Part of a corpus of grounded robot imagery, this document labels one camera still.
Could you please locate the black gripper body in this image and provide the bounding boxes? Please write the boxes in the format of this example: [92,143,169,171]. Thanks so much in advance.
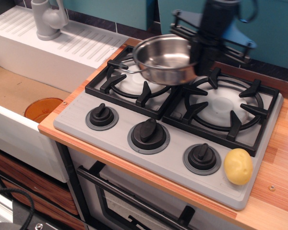
[170,0,257,64]

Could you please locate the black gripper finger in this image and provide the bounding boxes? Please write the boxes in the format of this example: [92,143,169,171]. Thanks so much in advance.
[190,38,218,76]

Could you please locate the stainless steel pot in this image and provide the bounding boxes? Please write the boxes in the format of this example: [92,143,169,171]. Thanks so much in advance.
[119,34,197,86]

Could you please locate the grey toy stove top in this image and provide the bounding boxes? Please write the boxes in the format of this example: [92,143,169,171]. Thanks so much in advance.
[53,60,283,210]

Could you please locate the black middle stove knob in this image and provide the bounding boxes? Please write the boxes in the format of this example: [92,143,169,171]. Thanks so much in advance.
[127,118,170,155]

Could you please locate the black stove knob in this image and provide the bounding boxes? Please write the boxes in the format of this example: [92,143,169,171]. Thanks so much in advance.
[85,103,119,131]
[127,118,170,155]
[183,143,221,176]

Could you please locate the black right stove knob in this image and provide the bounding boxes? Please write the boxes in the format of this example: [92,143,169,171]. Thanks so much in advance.
[183,143,221,176]

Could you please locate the yellow potato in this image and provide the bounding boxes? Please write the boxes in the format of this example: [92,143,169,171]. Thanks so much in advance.
[224,148,253,185]

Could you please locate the black left stove knob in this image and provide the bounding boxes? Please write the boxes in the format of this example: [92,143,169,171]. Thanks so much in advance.
[85,103,119,131]

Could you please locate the black right burner grate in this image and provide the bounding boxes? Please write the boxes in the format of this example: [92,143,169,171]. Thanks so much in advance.
[162,68,283,157]

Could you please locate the black burner grate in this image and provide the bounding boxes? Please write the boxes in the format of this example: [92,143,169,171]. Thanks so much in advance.
[84,45,195,120]
[162,68,283,157]

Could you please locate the black left burner grate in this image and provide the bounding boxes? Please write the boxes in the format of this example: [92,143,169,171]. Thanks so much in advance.
[84,45,195,120]

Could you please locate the grey toy faucet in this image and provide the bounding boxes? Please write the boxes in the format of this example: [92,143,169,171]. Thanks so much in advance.
[31,0,69,41]

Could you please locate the orange plastic sink drain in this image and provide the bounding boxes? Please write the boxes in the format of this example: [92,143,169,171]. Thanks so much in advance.
[24,97,63,123]

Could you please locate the white toy sink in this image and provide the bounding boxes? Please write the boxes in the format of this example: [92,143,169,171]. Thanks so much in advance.
[0,6,127,183]

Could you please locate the wooden drawer fronts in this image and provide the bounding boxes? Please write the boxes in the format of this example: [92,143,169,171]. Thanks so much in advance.
[0,147,87,230]

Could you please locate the oven door with handle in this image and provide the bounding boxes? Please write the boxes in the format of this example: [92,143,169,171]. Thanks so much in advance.
[70,149,240,230]

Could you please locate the black braided cable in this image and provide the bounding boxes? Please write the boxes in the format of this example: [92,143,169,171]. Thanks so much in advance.
[0,188,36,230]

